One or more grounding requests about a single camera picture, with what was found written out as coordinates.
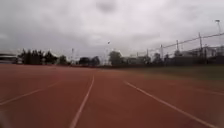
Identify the thin light pole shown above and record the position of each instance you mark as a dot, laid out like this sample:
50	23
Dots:
72	53
108	45

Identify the dark tree clump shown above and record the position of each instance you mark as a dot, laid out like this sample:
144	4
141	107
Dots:
88	61

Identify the row of dark bushes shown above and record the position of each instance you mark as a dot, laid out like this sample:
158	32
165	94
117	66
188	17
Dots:
140	60

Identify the row of dark trees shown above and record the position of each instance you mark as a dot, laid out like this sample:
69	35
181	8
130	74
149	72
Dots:
33	57

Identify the tall mesh fence with posts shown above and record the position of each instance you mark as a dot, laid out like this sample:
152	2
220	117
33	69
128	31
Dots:
200	45

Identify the pale long building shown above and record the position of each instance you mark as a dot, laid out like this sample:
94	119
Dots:
208	51

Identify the low building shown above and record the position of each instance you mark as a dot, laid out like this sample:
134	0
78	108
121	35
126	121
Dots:
7	58

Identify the tall floodlight pole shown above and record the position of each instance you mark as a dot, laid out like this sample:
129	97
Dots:
218	26

